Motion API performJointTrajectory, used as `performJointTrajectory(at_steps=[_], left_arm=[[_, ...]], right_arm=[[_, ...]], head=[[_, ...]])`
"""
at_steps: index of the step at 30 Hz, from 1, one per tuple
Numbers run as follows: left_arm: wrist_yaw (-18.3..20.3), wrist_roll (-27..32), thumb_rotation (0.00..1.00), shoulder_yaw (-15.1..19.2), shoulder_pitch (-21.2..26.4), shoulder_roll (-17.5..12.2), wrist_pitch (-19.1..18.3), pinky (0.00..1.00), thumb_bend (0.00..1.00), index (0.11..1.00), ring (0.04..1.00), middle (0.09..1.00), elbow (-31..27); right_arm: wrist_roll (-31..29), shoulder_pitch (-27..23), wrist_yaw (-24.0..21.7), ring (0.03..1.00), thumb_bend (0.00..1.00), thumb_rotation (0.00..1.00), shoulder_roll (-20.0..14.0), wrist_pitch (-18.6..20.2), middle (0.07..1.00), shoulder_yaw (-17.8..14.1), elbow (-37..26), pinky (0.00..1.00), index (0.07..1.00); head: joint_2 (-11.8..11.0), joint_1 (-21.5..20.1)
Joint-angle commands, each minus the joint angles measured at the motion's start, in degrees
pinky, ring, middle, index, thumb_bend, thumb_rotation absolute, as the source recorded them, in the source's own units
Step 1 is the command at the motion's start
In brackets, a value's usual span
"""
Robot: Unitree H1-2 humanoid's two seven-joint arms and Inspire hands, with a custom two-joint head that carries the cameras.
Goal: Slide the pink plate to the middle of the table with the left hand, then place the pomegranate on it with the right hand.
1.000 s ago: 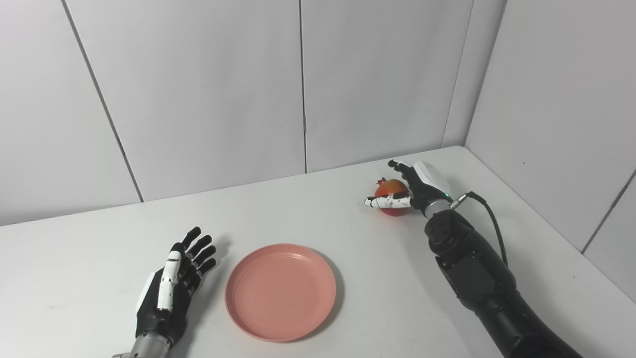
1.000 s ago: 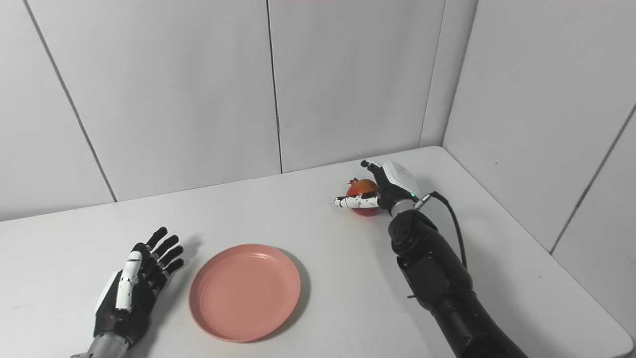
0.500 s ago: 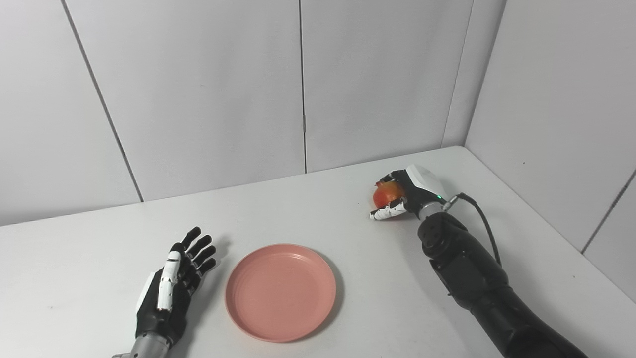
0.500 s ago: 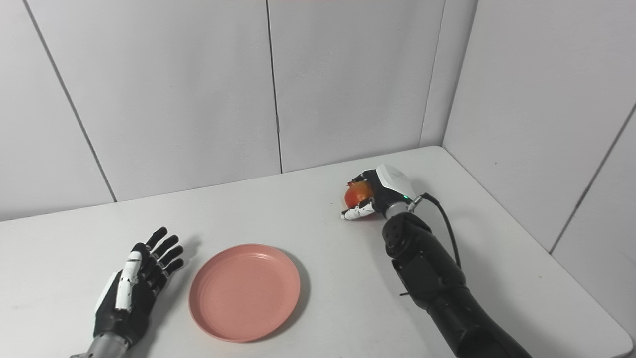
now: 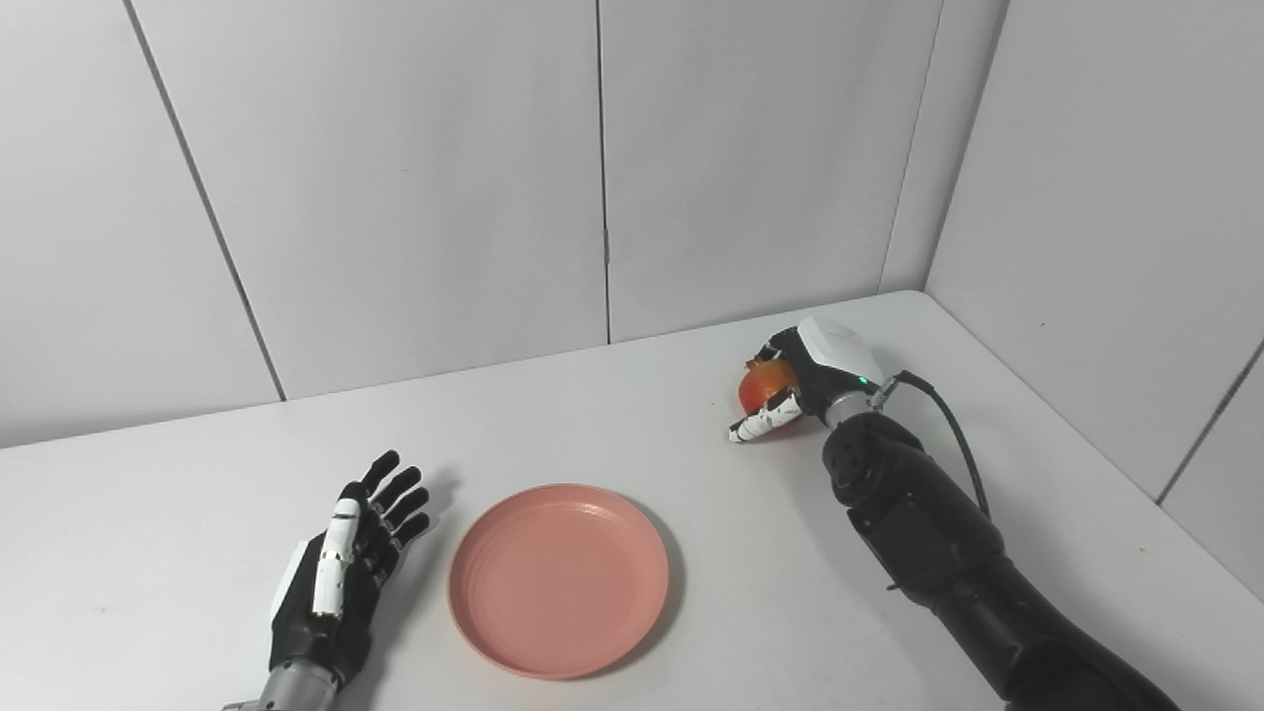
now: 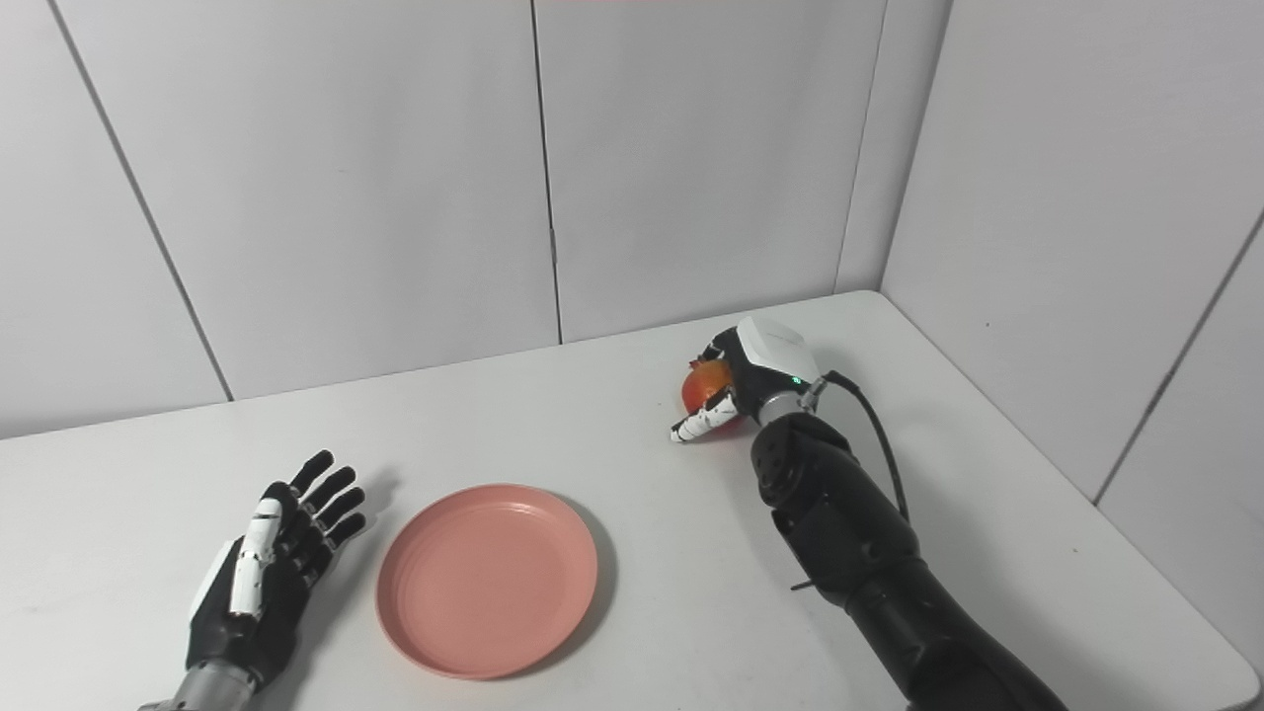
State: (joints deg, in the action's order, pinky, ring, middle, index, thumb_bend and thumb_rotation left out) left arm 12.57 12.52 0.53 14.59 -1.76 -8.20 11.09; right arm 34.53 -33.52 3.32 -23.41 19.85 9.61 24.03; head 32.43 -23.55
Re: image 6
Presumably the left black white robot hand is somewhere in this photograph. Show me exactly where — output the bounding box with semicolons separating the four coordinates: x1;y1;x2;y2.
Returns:
185;449;367;689

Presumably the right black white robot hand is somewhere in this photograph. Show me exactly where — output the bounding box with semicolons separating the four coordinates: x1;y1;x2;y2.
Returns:
670;316;827;445

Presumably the red pomegranate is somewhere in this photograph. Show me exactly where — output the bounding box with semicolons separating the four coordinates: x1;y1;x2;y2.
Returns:
680;359;744;434

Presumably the pink round plate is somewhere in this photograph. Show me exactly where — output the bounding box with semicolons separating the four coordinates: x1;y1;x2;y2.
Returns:
375;483;600;681

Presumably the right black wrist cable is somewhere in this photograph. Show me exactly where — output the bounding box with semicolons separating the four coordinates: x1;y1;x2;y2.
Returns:
790;369;911;593

